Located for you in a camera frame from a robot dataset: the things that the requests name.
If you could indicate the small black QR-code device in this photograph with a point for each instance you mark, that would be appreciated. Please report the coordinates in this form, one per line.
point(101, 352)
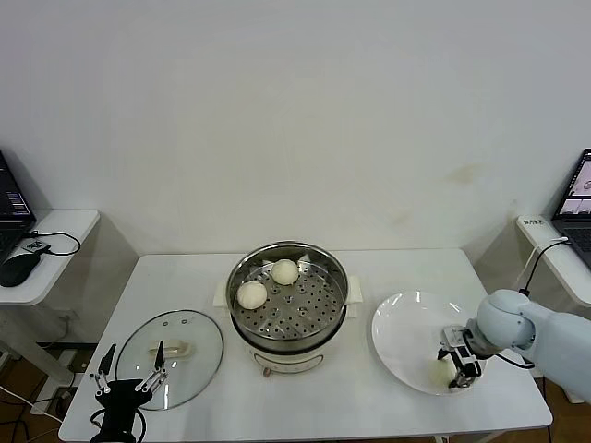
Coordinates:
point(33, 246)

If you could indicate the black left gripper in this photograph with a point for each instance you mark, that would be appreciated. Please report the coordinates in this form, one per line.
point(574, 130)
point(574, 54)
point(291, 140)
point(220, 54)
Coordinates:
point(120, 394)

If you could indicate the white round plate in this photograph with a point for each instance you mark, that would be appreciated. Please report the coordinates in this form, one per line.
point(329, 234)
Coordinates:
point(392, 323)

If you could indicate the cream electric cooker pot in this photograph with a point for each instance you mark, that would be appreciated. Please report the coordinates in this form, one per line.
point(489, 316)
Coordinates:
point(286, 357)

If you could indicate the black computer mouse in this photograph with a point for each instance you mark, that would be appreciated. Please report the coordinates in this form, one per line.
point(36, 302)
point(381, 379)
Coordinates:
point(18, 270)

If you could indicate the black laptop with dark screen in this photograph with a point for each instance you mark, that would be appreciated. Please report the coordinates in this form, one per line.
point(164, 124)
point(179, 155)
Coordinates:
point(11, 203)

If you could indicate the grey laptop with bright screen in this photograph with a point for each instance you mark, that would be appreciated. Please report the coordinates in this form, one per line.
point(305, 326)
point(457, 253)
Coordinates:
point(577, 194)

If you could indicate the white steamed baozi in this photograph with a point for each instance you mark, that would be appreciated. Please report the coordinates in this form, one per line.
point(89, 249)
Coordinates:
point(284, 271)
point(251, 295)
point(438, 373)

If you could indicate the stainless steel steamer basket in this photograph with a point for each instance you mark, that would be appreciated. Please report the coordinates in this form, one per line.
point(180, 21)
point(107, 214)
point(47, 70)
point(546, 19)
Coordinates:
point(305, 314)

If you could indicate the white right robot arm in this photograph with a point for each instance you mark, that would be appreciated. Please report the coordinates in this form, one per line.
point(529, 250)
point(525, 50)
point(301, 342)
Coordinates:
point(531, 323)

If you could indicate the white side desk with label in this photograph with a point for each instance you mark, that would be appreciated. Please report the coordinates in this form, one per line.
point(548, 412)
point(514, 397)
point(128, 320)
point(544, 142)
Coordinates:
point(568, 277)

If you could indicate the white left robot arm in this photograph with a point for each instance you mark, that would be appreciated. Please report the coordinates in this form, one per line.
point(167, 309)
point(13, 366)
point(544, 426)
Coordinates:
point(115, 438)

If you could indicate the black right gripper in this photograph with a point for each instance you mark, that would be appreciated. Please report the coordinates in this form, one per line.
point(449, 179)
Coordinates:
point(473, 341)

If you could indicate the small printed desk label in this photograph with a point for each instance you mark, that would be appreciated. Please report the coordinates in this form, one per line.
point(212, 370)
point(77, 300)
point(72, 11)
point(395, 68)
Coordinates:
point(533, 223)

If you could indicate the white side desk with mouse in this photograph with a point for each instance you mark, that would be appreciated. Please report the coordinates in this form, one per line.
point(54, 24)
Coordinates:
point(64, 221)

